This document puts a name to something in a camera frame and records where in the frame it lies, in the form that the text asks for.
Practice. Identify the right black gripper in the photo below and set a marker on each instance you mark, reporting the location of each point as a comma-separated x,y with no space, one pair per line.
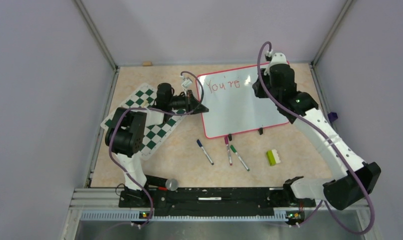
257,86

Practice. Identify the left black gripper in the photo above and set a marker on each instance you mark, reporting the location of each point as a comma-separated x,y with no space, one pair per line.
192,105

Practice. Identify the pink-framed whiteboard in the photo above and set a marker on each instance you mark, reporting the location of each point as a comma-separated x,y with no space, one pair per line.
232,104

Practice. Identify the black microphone silver head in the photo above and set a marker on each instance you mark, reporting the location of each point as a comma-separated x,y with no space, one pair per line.
169,184

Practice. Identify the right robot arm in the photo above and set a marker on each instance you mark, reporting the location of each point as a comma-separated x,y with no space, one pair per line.
352,178

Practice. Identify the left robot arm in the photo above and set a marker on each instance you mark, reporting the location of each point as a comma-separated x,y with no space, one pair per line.
124,137

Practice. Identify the blue-capped marker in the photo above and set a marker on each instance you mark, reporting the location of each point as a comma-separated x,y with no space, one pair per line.
205,152

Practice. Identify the purple-capped marker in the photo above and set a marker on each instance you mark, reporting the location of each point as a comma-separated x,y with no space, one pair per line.
226,140

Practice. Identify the green white chessboard mat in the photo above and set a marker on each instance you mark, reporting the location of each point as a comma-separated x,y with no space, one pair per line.
154,135

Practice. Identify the green-capped marker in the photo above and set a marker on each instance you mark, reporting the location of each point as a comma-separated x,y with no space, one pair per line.
240,158

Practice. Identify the green white toy block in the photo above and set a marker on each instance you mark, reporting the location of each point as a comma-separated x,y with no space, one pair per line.
273,157

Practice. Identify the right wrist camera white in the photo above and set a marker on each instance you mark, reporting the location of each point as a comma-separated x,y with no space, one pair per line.
274,58

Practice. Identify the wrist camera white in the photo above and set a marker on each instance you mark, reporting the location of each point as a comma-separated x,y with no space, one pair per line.
186,82
274,58

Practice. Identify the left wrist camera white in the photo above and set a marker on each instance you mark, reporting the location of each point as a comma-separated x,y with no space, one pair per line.
186,82

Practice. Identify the purple clip on frame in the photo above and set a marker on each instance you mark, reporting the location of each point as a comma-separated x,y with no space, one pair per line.
332,117

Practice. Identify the wooden block at wall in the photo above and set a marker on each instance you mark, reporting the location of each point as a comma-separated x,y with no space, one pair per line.
147,64

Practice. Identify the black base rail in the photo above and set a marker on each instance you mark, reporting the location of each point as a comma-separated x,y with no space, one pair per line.
212,201

